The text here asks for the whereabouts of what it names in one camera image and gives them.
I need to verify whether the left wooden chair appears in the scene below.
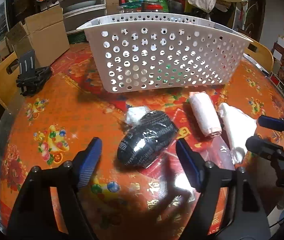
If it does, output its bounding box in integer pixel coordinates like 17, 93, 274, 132
0, 52, 20, 109

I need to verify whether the small white packet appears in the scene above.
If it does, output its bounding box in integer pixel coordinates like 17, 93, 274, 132
124, 106, 151, 126

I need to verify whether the white towel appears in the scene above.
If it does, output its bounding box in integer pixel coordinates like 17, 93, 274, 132
189, 92, 222, 138

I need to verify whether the white perforated plastic basket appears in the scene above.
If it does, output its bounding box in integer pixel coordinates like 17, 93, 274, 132
79, 12, 250, 93

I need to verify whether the grey stacked drawer unit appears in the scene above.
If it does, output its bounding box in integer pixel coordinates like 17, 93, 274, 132
58, 0, 107, 33

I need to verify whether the white cloth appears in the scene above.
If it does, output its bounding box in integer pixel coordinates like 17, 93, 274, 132
218, 102, 257, 165

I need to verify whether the black phone stand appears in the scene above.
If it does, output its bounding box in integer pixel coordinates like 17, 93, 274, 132
16, 49, 52, 97

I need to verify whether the red floral tablecloth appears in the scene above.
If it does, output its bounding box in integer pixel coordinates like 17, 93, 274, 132
0, 43, 284, 239

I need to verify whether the green plastic packet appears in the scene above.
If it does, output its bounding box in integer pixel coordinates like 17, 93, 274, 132
156, 64, 183, 85

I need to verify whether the red lid pickle jar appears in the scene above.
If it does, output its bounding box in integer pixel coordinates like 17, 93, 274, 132
141, 0, 163, 12

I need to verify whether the wooden chair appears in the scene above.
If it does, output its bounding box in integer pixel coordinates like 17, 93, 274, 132
243, 34, 274, 76
0, 52, 20, 109

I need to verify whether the clear pink plastic bag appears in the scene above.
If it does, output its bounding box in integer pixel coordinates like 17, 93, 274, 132
165, 107, 235, 172

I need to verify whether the right wooden chair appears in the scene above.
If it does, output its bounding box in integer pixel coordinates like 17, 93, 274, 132
243, 34, 274, 76

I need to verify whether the black packaged soft item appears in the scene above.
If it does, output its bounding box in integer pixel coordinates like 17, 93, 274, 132
117, 111, 178, 168

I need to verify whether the brown cardboard box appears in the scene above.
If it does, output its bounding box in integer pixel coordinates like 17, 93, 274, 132
6, 5, 70, 68

